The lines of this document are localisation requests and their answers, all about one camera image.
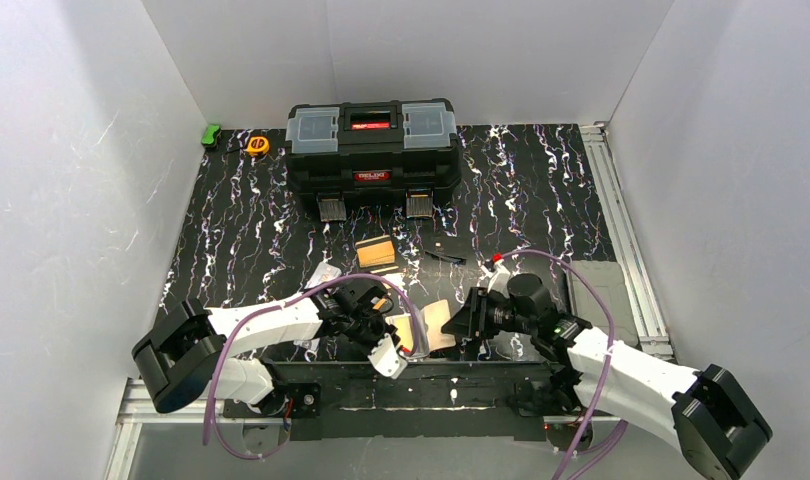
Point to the black toolbox with clear lids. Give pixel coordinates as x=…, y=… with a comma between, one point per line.
x=407, y=154

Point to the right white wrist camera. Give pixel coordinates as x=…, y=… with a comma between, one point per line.
x=497, y=274

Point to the tan card holder with sleeves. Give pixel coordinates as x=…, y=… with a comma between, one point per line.
x=434, y=316

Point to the green plastic object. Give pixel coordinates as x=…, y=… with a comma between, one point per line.
x=211, y=136

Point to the white aluminium table rail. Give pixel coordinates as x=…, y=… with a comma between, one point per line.
x=653, y=335

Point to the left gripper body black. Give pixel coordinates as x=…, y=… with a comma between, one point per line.
x=373, y=329

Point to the grey pad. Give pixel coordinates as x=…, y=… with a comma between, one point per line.
x=607, y=280

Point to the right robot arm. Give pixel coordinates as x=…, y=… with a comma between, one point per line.
x=705, y=414

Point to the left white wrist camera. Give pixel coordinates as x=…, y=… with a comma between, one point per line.
x=386, y=359

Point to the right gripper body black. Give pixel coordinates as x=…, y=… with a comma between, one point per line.
x=477, y=315

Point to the front aluminium rail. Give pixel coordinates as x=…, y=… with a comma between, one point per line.
x=336, y=401

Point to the gold card stack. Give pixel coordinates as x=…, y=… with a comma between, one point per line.
x=377, y=253

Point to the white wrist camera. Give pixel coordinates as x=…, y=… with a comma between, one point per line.
x=497, y=274
x=386, y=359

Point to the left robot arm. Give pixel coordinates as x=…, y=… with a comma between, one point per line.
x=195, y=351

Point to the yellow tape measure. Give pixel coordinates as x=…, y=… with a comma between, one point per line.
x=257, y=146

